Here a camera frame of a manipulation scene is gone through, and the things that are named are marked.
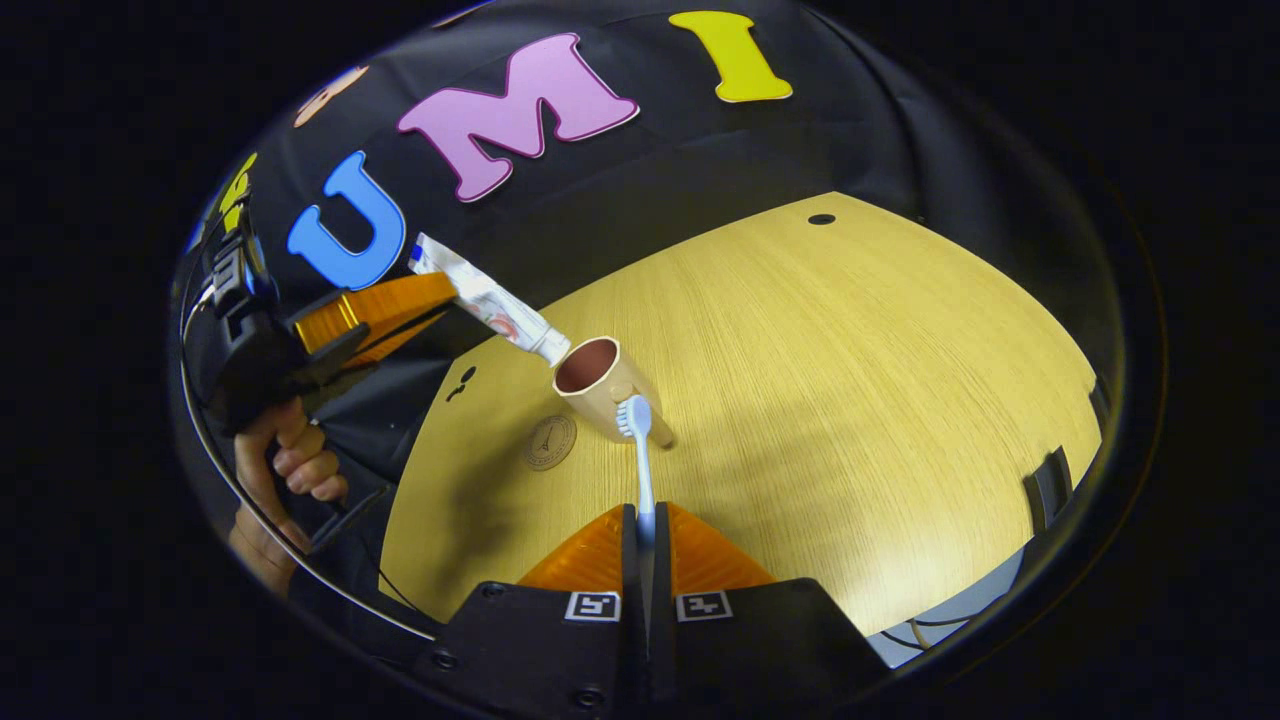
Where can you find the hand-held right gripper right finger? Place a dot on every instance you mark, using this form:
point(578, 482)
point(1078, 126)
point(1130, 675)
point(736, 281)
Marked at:
point(740, 640)

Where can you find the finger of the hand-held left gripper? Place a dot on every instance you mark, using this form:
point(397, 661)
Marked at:
point(395, 340)
point(390, 300)

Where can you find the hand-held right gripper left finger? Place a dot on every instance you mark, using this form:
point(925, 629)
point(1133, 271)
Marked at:
point(560, 640)

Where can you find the white toothpaste tube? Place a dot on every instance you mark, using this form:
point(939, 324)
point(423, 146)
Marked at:
point(480, 295)

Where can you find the round brown coaster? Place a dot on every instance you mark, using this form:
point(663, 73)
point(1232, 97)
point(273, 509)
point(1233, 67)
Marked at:
point(549, 442)

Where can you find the light blue toothbrush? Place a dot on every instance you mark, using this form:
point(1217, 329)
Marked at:
point(644, 470)

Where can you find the beige cup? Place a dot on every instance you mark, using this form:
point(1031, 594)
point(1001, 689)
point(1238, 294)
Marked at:
point(595, 395)

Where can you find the wooden desktop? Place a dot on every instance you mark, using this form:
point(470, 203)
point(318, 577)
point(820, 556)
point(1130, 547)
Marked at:
point(850, 400)

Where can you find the black table edge clamp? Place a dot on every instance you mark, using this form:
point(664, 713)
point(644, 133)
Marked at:
point(1050, 485)

